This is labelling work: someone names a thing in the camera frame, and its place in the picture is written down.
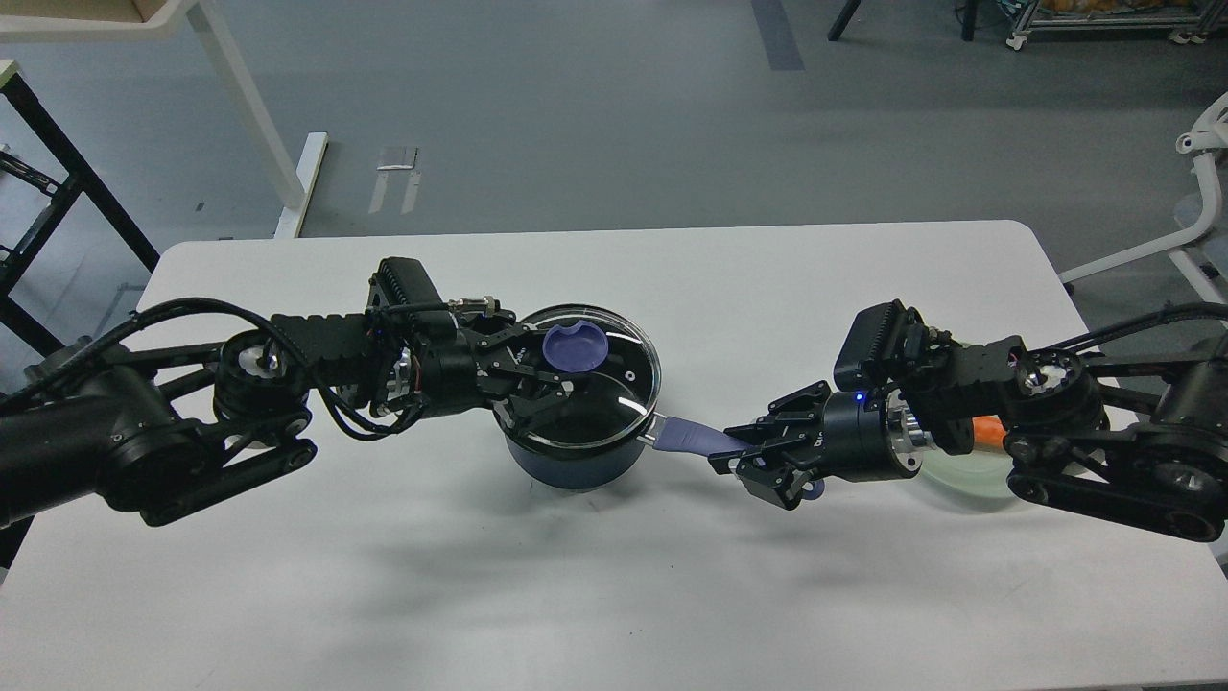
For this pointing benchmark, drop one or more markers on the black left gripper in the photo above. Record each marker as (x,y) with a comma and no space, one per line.
(455,360)

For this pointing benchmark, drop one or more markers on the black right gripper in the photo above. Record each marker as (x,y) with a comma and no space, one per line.
(864,436)

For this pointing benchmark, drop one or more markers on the glass pot lid purple knob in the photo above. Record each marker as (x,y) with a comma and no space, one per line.
(614,365)

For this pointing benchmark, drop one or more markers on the dark blue saucepan purple handle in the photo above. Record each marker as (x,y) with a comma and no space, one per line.
(591,463)

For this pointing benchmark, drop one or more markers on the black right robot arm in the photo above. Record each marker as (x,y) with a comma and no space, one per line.
(1134,440)

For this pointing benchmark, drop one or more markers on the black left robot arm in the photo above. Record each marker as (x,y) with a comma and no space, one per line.
(196,400)

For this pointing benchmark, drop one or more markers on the orange toy carrot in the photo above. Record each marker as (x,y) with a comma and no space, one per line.
(989,434)

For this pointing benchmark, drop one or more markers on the metal wheeled cart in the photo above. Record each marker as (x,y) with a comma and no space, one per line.
(1183,22)

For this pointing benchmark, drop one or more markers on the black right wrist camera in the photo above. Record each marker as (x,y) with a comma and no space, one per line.
(874,342)

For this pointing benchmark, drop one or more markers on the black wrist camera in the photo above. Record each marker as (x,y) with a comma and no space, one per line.
(874,342)
(402,281)

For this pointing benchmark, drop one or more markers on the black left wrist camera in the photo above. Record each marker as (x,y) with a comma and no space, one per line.
(402,281)

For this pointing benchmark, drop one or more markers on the white table frame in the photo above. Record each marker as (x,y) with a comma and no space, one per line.
(294,181)

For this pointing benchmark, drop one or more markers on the black metal frame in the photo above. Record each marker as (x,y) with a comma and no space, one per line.
(81,181)

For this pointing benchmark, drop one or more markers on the white stand frame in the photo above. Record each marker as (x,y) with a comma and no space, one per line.
(1197,246)

